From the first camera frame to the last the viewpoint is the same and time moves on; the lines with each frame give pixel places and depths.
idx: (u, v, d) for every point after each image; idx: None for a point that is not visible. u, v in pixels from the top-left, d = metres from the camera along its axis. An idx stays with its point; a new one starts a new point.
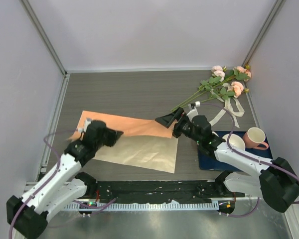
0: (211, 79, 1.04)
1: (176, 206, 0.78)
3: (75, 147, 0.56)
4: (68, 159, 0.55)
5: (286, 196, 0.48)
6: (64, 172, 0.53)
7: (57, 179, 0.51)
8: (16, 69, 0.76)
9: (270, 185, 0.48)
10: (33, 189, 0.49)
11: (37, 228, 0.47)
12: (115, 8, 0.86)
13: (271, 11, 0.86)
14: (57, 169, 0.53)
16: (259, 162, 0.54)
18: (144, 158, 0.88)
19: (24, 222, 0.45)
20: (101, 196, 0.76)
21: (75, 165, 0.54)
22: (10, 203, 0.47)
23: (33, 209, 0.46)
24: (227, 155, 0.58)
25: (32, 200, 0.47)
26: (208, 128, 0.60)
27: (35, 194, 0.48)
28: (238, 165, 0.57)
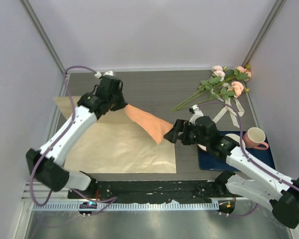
0: (211, 79, 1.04)
1: (176, 206, 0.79)
3: (89, 98, 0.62)
4: (82, 111, 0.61)
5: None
6: (79, 123, 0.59)
7: (73, 129, 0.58)
8: (16, 70, 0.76)
9: (289, 208, 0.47)
10: (51, 142, 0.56)
11: (58, 179, 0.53)
12: (115, 8, 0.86)
13: (271, 10, 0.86)
14: (73, 121, 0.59)
16: (280, 179, 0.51)
18: (144, 164, 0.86)
19: (45, 172, 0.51)
20: (102, 196, 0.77)
21: (90, 115, 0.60)
22: (29, 156, 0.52)
23: (52, 160, 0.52)
24: (242, 164, 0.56)
25: (51, 152, 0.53)
26: (213, 126, 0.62)
27: (53, 146, 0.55)
28: (253, 175, 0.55)
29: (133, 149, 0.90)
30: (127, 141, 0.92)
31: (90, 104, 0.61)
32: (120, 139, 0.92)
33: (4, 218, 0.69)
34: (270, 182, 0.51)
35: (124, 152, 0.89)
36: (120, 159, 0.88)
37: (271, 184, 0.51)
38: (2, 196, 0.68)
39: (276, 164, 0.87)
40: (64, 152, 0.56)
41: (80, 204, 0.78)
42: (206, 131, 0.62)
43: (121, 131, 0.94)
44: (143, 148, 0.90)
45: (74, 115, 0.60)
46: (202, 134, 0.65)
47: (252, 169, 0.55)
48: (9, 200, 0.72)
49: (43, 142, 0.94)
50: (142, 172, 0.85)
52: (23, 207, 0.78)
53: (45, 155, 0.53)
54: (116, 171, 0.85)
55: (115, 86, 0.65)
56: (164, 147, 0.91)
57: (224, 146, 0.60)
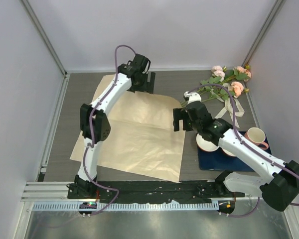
0: (211, 79, 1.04)
1: (176, 206, 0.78)
3: (125, 67, 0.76)
4: (122, 76, 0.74)
5: (288, 200, 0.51)
6: (119, 85, 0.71)
7: (115, 89, 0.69)
8: (16, 70, 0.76)
9: (280, 191, 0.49)
10: (98, 99, 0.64)
11: (104, 131, 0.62)
12: (114, 8, 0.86)
13: (271, 11, 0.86)
14: (114, 83, 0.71)
16: (272, 163, 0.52)
18: (148, 167, 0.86)
19: (98, 122, 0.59)
20: (102, 196, 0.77)
21: (127, 81, 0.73)
22: (83, 109, 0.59)
23: (102, 111, 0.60)
24: (235, 147, 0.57)
25: (100, 105, 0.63)
26: (203, 108, 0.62)
27: (101, 102, 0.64)
28: (245, 158, 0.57)
29: (140, 150, 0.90)
30: (128, 140, 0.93)
31: (128, 71, 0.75)
32: (121, 138, 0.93)
33: (4, 218, 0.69)
34: (262, 165, 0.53)
35: (127, 152, 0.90)
36: (122, 158, 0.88)
37: (263, 168, 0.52)
38: (2, 196, 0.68)
39: None
40: (108, 108, 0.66)
41: (80, 204, 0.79)
42: (196, 113, 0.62)
43: (128, 129, 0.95)
44: (146, 149, 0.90)
45: (116, 78, 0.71)
46: (193, 118, 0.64)
47: (245, 152, 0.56)
48: (9, 199, 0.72)
49: (43, 142, 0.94)
50: (145, 175, 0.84)
52: (23, 207, 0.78)
53: (96, 107, 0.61)
54: (116, 168, 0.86)
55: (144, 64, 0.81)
56: (173, 154, 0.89)
57: (217, 128, 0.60)
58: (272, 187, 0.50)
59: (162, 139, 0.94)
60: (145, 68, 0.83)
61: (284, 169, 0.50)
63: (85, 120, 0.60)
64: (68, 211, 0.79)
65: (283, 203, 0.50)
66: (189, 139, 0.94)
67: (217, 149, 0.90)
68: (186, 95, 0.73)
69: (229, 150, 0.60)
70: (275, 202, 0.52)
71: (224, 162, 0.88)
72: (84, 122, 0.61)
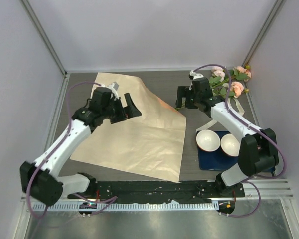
0: (211, 79, 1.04)
1: (176, 206, 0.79)
3: (82, 113, 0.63)
4: (78, 122, 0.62)
5: (258, 163, 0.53)
6: (74, 135, 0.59)
7: (68, 142, 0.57)
8: (16, 70, 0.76)
9: (249, 148, 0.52)
10: (46, 154, 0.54)
11: (53, 193, 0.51)
12: (114, 8, 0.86)
13: (272, 10, 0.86)
14: (68, 133, 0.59)
16: (248, 126, 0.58)
18: (148, 167, 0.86)
19: (41, 184, 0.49)
20: (101, 196, 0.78)
21: (84, 129, 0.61)
22: (24, 170, 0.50)
23: (47, 172, 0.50)
24: (223, 114, 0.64)
25: (46, 164, 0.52)
26: (206, 82, 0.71)
27: (48, 158, 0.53)
28: (228, 124, 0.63)
29: (140, 150, 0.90)
30: (128, 140, 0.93)
31: (85, 117, 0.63)
32: (122, 138, 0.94)
33: (4, 218, 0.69)
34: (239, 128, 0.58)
35: (127, 152, 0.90)
36: (122, 158, 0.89)
37: (239, 130, 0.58)
38: (2, 195, 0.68)
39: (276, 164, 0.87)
40: (58, 166, 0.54)
41: (80, 204, 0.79)
42: (199, 85, 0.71)
43: (127, 130, 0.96)
44: (146, 149, 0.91)
45: (69, 127, 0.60)
46: (195, 90, 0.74)
47: (229, 118, 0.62)
48: (9, 199, 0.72)
49: (43, 142, 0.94)
50: (144, 175, 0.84)
52: (23, 207, 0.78)
53: (41, 168, 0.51)
54: (116, 168, 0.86)
55: (107, 98, 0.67)
56: (173, 154, 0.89)
57: (212, 100, 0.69)
58: (243, 146, 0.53)
59: (162, 139, 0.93)
60: (108, 102, 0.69)
61: (257, 131, 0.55)
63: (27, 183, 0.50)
64: (68, 211, 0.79)
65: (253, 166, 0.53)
66: (189, 139, 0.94)
67: (217, 149, 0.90)
68: (191, 73, 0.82)
69: (219, 120, 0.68)
70: (246, 164, 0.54)
71: (224, 162, 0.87)
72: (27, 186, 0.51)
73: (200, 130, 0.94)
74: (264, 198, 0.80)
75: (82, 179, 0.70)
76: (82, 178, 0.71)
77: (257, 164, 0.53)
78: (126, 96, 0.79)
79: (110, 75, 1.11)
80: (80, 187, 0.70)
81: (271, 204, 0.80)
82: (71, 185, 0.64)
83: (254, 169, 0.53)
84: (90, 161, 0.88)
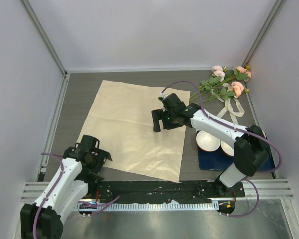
0: (211, 79, 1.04)
1: (176, 206, 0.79)
3: (72, 151, 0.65)
4: (70, 160, 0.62)
5: (256, 161, 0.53)
6: (69, 172, 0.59)
7: (64, 179, 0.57)
8: (16, 70, 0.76)
9: (243, 150, 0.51)
10: (45, 193, 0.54)
11: (56, 232, 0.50)
12: (114, 8, 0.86)
13: (272, 10, 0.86)
14: (63, 171, 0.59)
16: (235, 129, 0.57)
18: (148, 167, 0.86)
19: (44, 224, 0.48)
20: (101, 196, 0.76)
21: (77, 164, 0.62)
22: (24, 211, 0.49)
23: (50, 209, 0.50)
24: (203, 122, 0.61)
25: (47, 202, 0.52)
26: (175, 98, 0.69)
27: (48, 196, 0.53)
28: (213, 131, 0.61)
29: (140, 150, 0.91)
30: (128, 140, 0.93)
31: (76, 153, 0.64)
32: (122, 138, 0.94)
33: (4, 218, 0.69)
34: (226, 133, 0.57)
35: (127, 152, 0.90)
36: (122, 158, 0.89)
37: (227, 135, 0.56)
38: (2, 195, 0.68)
39: (276, 164, 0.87)
40: (59, 201, 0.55)
41: (80, 204, 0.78)
42: (170, 102, 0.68)
43: (127, 130, 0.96)
44: (146, 148, 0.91)
45: (62, 165, 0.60)
46: (168, 109, 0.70)
47: (211, 124, 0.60)
48: (10, 199, 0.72)
49: (43, 142, 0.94)
50: (144, 175, 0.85)
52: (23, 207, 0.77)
53: (42, 206, 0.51)
54: (116, 168, 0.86)
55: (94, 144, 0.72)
56: (173, 154, 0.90)
57: (189, 111, 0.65)
58: (236, 149, 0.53)
59: (162, 139, 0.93)
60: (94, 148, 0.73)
61: (246, 131, 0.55)
63: (28, 225, 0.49)
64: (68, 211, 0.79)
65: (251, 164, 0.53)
66: (189, 139, 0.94)
67: (217, 149, 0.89)
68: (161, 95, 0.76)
69: (200, 129, 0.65)
70: (245, 166, 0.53)
71: (224, 162, 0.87)
72: (27, 228, 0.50)
73: None
74: (265, 198, 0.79)
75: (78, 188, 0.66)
76: (77, 186, 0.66)
77: (255, 163, 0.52)
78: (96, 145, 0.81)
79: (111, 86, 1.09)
80: (79, 195, 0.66)
81: (271, 204, 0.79)
82: (70, 203, 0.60)
83: (254, 169, 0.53)
84: None
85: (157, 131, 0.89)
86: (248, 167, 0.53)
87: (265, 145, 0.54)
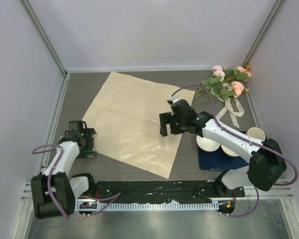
0: (211, 79, 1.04)
1: (176, 206, 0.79)
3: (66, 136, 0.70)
4: (67, 142, 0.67)
5: (272, 177, 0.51)
6: (68, 149, 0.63)
7: (66, 155, 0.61)
8: (16, 70, 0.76)
9: (259, 166, 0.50)
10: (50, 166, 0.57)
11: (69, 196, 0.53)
12: (114, 8, 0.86)
13: (272, 11, 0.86)
14: (63, 149, 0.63)
16: (250, 142, 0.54)
18: (141, 159, 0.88)
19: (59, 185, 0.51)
20: (101, 196, 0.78)
21: (74, 144, 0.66)
22: (35, 181, 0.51)
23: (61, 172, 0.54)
24: (216, 133, 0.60)
25: (55, 170, 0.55)
26: (185, 105, 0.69)
27: (55, 167, 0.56)
28: (227, 142, 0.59)
29: (135, 143, 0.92)
30: (128, 140, 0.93)
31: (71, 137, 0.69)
32: (122, 138, 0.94)
33: (4, 218, 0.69)
34: (241, 145, 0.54)
35: (127, 152, 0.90)
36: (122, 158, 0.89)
37: (242, 148, 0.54)
38: (2, 195, 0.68)
39: None
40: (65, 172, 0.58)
41: (80, 204, 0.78)
42: (180, 109, 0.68)
43: (127, 130, 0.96)
44: (146, 148, 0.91)
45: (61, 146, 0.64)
46: (178, 115, 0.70)
47: (223, 135, 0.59)
48: (10, 199, 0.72)
49: (43, 142, 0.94)
50: (136, 167, 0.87)
52: (23, 207, 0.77)
53: (51, 174, 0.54)
54: (117, 168, 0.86)
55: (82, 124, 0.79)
56: (170, 152, 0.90)
57: (200, 120, 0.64)
58: (252, 164, 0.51)
59: (162, 139, 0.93)
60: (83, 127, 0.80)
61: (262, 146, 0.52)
63: (41, 195, 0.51)
64: None
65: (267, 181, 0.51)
66: (190, 139, 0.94)
67: (217, 149, 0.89)
68: (170, 99, 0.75)
69: (214, 139, 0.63)
70: (260, 181, 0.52)
71: (224, 162, 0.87)
72: (40, 199, 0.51)
73: None
74: (264, 198, 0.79)
75: (79, 180, 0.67)
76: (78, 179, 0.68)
77: (272, 179, 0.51)
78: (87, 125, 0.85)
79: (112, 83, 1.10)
80: (83, 187, 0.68)
81: (271, 204, 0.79)
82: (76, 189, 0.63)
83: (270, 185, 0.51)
84: (90, 160, 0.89)
85: (164, 135, 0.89)
86: (263, 182, 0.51)
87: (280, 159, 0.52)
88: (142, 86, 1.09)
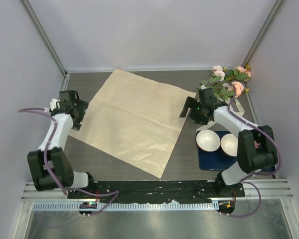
0: (211, 79, 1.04)
1: (176, 206, 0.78)
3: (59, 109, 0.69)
4: (60, 115, 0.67)
5: (256, 159, 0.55)
6: (62, 122, 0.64)
7: (60, 129, 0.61)
8: (16, 70, 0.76)
9: (245, 142, 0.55)
10: (45, 140, 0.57)
11: (68, 171, 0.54)
12: (114, 7, 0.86)
13: (272, 11, 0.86)
14: (56, 122, 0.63)
16: (246, 123, 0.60)
18: (135, 157, 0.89)
19: (55, 160, 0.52)
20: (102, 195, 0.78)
21: (68, 116, 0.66)
22: (32, 157, 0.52)
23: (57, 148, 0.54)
24: (223, 114, 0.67)
25: (51, 145, 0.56)
26: (211, 92, 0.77)
27: (50, 141, 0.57)
28: (229, 123, 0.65)
29: (131, 141, 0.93)
30: (128, 140, 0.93)
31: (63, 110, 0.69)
32: (122, 138, 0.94)
33: (4, 218, 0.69)
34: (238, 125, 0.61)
35: (127, 152, 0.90)
36: (121, 158, 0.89)
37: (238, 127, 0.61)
38: (2, 195, 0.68)
39: None
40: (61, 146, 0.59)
41: (80, 204, 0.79)
42: (204, 94, 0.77)
43: (127, 129, 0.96)
44: (146, 148, 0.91)
45: (54, 119, 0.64)
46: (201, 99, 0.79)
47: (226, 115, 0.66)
48: (10, 199, 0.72)
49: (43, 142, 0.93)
50: (129, 165, 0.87)
52: (23, 207, 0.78)
53: (47, 148, 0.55)
54: (117, 168, 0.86)
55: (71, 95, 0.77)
56: (162, 151, 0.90)
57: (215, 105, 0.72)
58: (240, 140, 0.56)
59: (162, 138, 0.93)
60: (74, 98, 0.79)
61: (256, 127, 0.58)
63: (39, 169, 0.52)
64: (68, 210, 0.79)
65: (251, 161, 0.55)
66: (190, 139, 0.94)
67: (217, 149, 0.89)
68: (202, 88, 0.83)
69: (220, 121, 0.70)
70: (244, 160, 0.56)
71: (224, 162, 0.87)
72: (39, 174, 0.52)
73: (200, 130, 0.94)
74: (265, 198, 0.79)
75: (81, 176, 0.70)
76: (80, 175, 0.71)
77: (255, 160, 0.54)
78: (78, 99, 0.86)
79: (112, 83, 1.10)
80: (84, 180, 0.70)
81: (271, 204, 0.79)
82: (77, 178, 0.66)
83: (251, 166, 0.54)
84: (90, 160, 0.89)
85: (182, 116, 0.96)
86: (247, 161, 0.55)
87: (270, 149, 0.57)
88: (142, 86, 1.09)
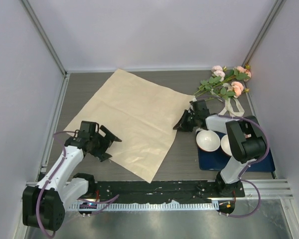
0: (211, 79, 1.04)
1: (176, 206, 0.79)
3: (74, 139, 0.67)
4: (73, 147, 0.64)
5: (246, 145, 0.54)
6: (71, 158, 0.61)
7: (66, 164, 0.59)
8: (16, 70, 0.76)
9: (231, 128, 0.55)
10: (47, 176, 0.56)
11: (58, 215, 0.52)
12: (114, 8, 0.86)
13: (271, 11, 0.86)
14: (65, 156, 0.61)
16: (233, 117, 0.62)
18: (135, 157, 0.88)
19: (48, 205, 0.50)
20: (101, 196, 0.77)
21: (79, 151, 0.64)
22: (27, 193, 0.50)
23: (53, 190, 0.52)
24: (212, 119, 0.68)
25: (50, 184, 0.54)
26: (203, 103, 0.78)
27: (51, 179, 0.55)
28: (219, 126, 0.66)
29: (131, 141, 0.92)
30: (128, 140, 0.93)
31: (78, 142, 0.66)
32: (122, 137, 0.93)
33: (4, 218, 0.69)
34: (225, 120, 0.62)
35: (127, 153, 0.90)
36: (121, 157, 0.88)
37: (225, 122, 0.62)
38: (2, 195, 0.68)
39: (276, 164, 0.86)
40: (61, 184, 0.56)
41: (80, 204, 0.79)
42: (197, 106, 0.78)
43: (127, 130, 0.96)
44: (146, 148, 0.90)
45: (65, 151, 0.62)
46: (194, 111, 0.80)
47: (215, 118, 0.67)
48: (9, 199, 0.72)
49: (43, 142, 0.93)
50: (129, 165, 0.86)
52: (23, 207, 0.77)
53: (45, 188, 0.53)
54: (118, 168, 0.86)
55: (93, 129, 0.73)
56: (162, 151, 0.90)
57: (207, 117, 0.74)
58: (228, 129, 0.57)
59: (163, 139, 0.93)
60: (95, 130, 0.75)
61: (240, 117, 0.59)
63: (30, 208, 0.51)
64: (68, 210, 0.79)
65: (241, 147, 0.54)
66: (190, 139, 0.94)
67: (217, 149, 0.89)
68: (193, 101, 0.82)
69: (213, 129, 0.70)
70: (236, 149, 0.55)
71: (224, 162, 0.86)
72: (29, 211, 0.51)
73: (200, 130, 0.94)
74: (265, 198, 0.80)
75: (79, 183, 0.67)
76: (78, 181, 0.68)
77: (245, 145, 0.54)
78: (102, 128, 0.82)
79: (112, 83, 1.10)
80: (80, 191, 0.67)
81: (271, 204, 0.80)
82: (72, 196, 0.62)
83: (243, 153, 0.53)
84: (89, 160, 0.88)
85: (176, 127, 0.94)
86: (237, 148, 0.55)
87: (259, 134, 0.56)
88: (142, 86, 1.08)
